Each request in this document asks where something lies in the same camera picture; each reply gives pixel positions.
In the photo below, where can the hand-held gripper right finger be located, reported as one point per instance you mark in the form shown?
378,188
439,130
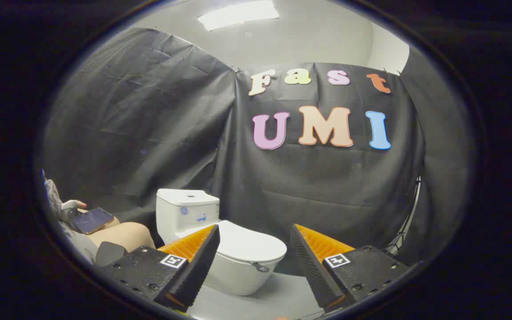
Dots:
311,271

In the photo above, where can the black backdrop cloth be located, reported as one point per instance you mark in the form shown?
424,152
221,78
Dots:
171,133

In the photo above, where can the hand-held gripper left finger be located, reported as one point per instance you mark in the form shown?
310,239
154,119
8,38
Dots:
194,275

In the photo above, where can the ceiling light panel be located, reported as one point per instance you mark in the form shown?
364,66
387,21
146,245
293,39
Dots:
238,14

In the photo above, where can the dark smartphone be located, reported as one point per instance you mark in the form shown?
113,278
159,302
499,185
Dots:
92,220

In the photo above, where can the white toilet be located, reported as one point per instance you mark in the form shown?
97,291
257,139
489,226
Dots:
184,209

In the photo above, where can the small black lid tab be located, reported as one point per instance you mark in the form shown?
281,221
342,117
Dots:
261,267

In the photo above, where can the white toilet lid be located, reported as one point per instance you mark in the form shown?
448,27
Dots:
249,243

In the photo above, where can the dark rounded object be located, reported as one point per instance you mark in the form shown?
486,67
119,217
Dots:
110,253

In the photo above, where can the black backdrop stand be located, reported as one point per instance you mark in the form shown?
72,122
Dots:
409,213

